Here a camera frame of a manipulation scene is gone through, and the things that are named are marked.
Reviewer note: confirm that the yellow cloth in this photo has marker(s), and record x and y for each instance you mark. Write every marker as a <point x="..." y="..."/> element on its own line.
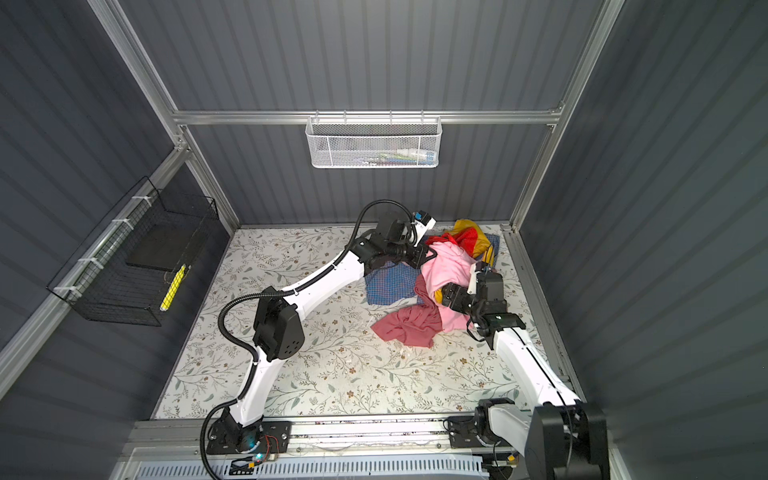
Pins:
<point x="488" y="256"/>

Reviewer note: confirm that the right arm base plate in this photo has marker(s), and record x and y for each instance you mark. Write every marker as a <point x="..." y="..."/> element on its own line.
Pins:
<point x="463" y="433"/>

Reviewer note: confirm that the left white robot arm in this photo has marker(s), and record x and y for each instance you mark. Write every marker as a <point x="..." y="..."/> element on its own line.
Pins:
<point x="278" y="323"/>

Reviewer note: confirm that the light pink cloth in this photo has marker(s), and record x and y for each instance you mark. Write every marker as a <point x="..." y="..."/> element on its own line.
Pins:
<point x="451" y="265"/>

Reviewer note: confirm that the aluminium mounting rail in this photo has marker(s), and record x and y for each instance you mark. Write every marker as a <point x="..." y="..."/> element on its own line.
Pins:
<point x="310" y="436"/>

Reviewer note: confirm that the red cloth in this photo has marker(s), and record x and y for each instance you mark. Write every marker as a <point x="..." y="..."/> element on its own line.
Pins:
<point x="469" y="240"/>

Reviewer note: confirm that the white perforated vent panel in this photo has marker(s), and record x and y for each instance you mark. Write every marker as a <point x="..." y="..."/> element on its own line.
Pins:
<point x="429" y="466"/>

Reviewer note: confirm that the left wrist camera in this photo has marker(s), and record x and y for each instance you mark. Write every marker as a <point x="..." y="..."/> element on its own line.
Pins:
<point x="422" y="223"/>

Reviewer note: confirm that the blue checkered cloth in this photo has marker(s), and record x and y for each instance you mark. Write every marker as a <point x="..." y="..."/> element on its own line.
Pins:
<point x="396" y="282"/>

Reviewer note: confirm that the yellow marker pen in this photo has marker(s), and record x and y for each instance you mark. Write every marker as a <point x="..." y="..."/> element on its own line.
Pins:
<point x="173" y="288"/>

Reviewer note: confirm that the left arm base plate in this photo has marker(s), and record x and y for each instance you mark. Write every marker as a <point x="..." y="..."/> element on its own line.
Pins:
<point x="269" y="437"/>

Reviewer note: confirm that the items in white basket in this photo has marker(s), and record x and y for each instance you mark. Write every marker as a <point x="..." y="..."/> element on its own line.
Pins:
<point x="399" y="158"/>

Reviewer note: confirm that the black wire basket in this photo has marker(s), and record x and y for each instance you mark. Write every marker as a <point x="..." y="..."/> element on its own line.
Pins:
<point x="132" y="271"/>

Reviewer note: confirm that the dusty rose cloth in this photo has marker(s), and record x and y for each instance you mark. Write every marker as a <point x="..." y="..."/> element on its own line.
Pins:
<point x="415" y="325"/>

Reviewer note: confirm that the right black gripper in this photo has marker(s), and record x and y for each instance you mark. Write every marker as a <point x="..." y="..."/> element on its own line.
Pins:
<point x="462" y="292"/>

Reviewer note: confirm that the black pad in basket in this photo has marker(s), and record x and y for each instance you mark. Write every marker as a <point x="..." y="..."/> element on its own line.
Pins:
<point x="165" y="248"/>

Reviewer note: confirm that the white wire mesh basket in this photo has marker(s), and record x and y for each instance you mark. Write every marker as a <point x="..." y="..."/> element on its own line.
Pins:
<point x="333" y="144"/>

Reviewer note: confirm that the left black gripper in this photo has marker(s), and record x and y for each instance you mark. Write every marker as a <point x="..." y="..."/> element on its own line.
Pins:
<point x="421" y="253"/>

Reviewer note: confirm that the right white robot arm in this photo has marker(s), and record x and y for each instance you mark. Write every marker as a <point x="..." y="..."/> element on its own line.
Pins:
<point x="563" y="437"/>

